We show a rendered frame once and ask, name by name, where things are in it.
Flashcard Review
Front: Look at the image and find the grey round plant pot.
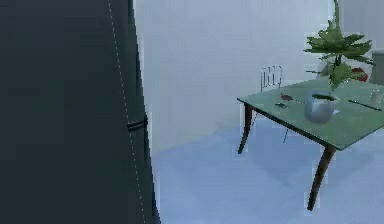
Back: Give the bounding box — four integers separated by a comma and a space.
304, 91, 341, 124

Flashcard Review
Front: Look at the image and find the thin black stick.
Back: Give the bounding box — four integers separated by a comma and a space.
347, 99, 383, 112

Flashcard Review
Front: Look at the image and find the black fridge handle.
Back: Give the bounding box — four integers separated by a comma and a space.
127, 117, 149, 132

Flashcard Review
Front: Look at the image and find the dark grey fridge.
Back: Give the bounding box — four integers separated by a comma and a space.
0, 0, 162, 224

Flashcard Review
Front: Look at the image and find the grey box shape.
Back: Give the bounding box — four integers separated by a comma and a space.
369, 48, 384, 86

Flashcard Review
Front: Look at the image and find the red bowl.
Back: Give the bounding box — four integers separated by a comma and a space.
351, 67, 370, 83

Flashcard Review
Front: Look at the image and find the white wire chair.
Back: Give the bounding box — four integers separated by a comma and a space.
250, 65, 290, 144

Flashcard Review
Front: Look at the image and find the green house plant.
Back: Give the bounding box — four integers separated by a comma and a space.
303, 0, 375, 102

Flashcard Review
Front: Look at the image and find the green top dining table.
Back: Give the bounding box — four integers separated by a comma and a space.
236, 77, 384, 212

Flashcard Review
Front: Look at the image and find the pale grey cup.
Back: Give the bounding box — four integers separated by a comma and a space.
370, 89, 383, 105

